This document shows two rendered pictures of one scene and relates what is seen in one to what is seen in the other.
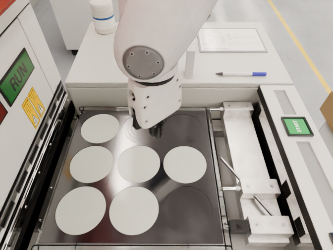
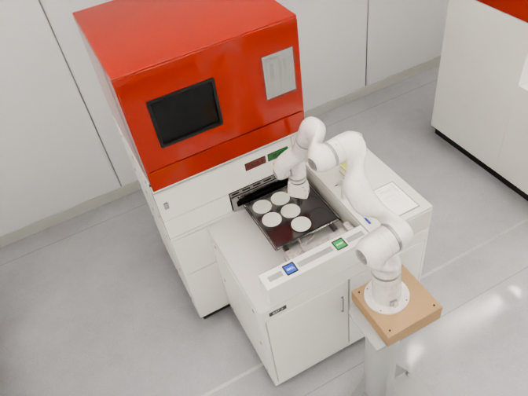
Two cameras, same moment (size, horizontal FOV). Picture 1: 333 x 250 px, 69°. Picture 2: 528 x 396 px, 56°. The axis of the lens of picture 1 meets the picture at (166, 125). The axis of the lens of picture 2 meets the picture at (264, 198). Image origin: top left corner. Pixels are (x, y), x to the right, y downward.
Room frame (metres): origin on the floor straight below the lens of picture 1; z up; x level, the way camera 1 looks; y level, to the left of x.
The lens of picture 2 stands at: (-0.44, -1.53, 2.75)
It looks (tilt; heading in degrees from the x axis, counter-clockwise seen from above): 45 degrees down; 69
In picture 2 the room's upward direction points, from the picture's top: 9 degrees counter-clockwise
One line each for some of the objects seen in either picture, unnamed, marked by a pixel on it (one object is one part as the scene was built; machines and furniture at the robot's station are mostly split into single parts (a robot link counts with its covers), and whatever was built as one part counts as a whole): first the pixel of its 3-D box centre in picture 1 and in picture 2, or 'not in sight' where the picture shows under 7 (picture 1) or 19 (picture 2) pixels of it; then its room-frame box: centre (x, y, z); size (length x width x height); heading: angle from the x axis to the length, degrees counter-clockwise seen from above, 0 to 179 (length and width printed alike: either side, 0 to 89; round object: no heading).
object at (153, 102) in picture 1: (154, 91); (298, 185); (0.34, 0.02, 1.09); 0.10 x 0.07 x 0.11; 132
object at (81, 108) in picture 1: (144, 108); (320, 197); (0.48, 0.06, 0.90); 0.37 x 0.01 x 0.01; 90
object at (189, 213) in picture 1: (138, 163); (290, 210); (0.30, 0.07, 0.90); 0.34 x 0.34 x 0.01; 0
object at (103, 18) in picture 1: (103, 16); not in sight; (0.80, 0.21, 1.01); 0.07 x 0.07 x 0.10
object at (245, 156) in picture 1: (247, 164); (320, 247); (0.32, -0.20, 0.87); 0.36 x 0.08 x 0.03; 0
